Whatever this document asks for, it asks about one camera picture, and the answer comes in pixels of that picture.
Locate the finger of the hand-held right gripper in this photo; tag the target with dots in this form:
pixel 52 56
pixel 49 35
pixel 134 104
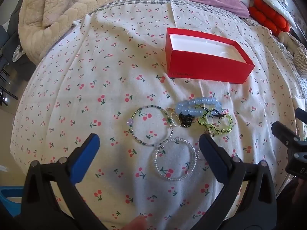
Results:
pixel 284 133
pixel 301 115

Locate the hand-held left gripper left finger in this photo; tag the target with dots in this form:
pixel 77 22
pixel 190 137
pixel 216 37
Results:
pixel 86 158

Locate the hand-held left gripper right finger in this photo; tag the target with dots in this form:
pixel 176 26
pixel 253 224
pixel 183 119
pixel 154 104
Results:
pixel 213 158

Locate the black hair claw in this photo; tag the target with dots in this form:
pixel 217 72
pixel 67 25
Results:
pixel 186 121

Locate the red cardboard box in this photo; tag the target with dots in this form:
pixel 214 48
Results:
pixel 206 67

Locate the person's left hand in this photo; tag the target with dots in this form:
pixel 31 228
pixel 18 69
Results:
pixel 134 223

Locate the woven basket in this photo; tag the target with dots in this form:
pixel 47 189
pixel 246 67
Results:
pixel 301 60

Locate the small gold charm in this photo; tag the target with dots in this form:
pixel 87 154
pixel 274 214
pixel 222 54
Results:
pixel 170 111

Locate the white knitted toy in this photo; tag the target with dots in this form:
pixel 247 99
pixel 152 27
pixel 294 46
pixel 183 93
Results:
pixel 287 40

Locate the cherry print bed sheet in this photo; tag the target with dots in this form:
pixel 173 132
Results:
pixel 96 76

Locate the orange cushion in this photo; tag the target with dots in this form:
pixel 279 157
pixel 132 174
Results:
pixel 266 16

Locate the white printed pillow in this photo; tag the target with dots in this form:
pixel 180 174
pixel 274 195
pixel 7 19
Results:
pixel 271 0

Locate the black chair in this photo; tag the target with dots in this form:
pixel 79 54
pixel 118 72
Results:
pixel 6 52

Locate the beige fleece blanket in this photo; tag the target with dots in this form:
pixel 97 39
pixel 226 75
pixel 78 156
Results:
pixel 55 9

